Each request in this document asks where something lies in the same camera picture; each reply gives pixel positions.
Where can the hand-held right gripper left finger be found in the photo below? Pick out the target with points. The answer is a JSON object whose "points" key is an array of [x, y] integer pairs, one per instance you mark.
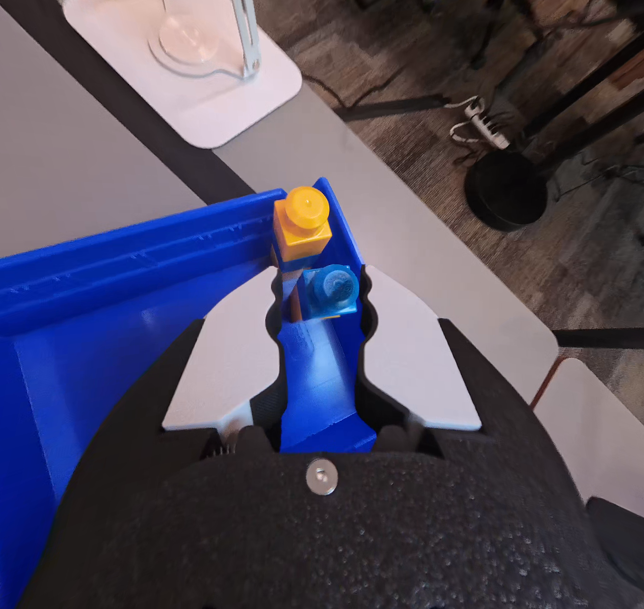
{"points": [[221, 367]]}

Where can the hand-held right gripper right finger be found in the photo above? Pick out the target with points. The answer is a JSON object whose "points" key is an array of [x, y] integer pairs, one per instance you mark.
{"points": [[417, 367]]}

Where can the blue mega block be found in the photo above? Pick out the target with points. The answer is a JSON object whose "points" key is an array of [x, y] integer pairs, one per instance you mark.
{"points": [[329, 292]]}

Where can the blue plastic bin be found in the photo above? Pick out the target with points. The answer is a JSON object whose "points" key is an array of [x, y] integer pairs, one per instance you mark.
{"points": [[100, 292]]}

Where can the orange mega block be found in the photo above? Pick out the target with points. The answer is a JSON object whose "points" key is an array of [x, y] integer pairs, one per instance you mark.
{"points": [[302, 226]]}

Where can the black round stand base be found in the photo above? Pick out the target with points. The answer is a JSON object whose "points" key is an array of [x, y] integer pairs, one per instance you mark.
{"points": [[503, 191]]}

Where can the white power strip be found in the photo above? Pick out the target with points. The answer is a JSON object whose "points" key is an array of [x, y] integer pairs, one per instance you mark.
{"points": [[490, 133]]}

